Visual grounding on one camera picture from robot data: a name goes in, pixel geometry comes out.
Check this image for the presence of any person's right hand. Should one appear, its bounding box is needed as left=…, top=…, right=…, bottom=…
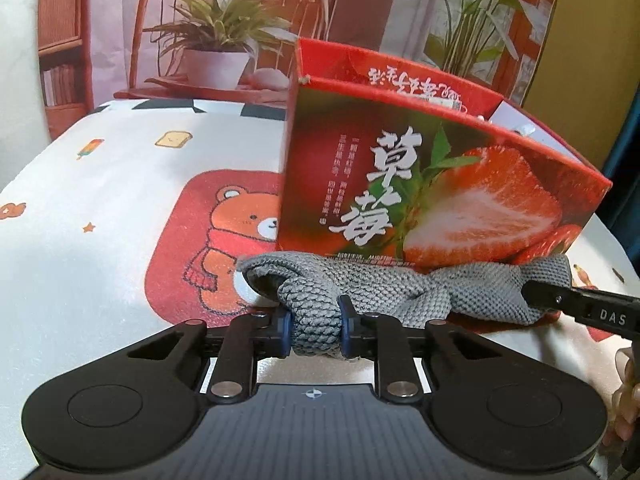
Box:
left=602, top=345, right=640, bottom=456

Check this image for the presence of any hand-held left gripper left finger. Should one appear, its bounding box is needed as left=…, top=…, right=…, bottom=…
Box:
left=127, top=307, right=294, bottom=404

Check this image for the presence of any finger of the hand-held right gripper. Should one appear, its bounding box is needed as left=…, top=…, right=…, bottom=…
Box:
left=520, top=280, right=588, bottom=320

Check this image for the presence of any printed room scene wall backdrop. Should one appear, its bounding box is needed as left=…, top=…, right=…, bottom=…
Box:
left=37, top=0, right=563, bottom=141

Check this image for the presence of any cartoon print white tablecloth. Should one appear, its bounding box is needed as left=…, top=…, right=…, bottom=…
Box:
left=0, top=97, right=640, bottom=466

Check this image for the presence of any red strawberry print cardboard box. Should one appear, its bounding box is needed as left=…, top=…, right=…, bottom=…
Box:
left=275, top=36, right=613, bottom=268

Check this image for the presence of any wooden wall panel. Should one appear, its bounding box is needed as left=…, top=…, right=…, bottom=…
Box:
left=522, top=0, right=640, bottom=171

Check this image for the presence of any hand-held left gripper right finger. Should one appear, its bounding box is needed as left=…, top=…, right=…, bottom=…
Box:
left=338, top=295, right=506, bottom=402

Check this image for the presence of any grey knitted cloth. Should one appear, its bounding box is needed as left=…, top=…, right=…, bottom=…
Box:
left=235, top=252, right=573, bottom=358

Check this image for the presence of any teal curtain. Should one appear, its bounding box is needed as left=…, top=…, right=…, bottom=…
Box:
left=607, top=95, right=640, bottom=261

